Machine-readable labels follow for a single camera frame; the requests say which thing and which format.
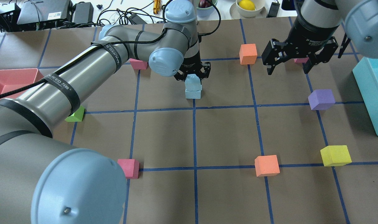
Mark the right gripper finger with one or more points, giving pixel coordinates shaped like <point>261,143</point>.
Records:
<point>271,63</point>
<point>315,59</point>

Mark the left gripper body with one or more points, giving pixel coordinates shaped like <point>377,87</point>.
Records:
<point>192,59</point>

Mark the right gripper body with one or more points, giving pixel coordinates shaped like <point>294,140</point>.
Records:
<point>310,36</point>

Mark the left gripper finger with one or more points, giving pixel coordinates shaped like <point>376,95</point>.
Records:
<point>204,71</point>
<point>180,76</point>

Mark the light blue block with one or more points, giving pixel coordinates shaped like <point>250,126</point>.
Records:
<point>193,94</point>
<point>193,83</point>

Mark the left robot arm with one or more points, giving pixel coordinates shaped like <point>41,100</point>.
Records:
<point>45,181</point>

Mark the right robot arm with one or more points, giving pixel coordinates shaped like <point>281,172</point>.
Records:
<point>360,19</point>

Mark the pink block far right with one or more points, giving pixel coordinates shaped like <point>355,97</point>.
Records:
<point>301,60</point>

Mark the pink block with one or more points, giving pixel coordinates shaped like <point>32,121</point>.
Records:
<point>301,60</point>
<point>138,64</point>
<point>130,168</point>

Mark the orange block far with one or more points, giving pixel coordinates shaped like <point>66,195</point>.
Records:
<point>248,54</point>

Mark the orange block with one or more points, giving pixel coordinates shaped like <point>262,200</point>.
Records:
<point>248,54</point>
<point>266,166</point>

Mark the purple block right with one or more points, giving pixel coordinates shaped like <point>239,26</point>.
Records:
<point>321,99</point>

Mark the small black power brick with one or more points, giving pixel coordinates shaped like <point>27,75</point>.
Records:
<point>274,9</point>

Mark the pink block far left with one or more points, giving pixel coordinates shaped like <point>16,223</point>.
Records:
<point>138,64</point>

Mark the green bowl with fruit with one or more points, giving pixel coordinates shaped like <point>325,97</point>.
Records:
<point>204,8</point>

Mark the scissors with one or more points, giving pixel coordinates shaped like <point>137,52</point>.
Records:
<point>165,8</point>

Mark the cyan tray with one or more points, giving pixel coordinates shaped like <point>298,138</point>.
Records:
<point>366,75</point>

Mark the beige bowl with lemon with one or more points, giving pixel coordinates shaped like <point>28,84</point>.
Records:
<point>248,9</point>

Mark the gold cylinder tool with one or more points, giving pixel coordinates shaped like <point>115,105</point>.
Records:
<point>156,6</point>

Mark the yellow block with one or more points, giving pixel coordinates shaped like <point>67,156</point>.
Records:
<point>335,156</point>

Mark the orange block near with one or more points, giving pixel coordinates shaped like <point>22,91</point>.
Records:
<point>266,166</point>

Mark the pink block near left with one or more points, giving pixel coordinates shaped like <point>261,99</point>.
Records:
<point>130,168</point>

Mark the green block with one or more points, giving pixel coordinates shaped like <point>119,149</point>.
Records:
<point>77,116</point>

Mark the black power adapter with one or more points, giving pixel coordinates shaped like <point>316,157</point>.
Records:
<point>82,13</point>

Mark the black computer box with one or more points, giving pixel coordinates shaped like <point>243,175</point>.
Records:
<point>35,14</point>

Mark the pink tray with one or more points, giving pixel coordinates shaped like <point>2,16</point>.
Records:
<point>11,79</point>

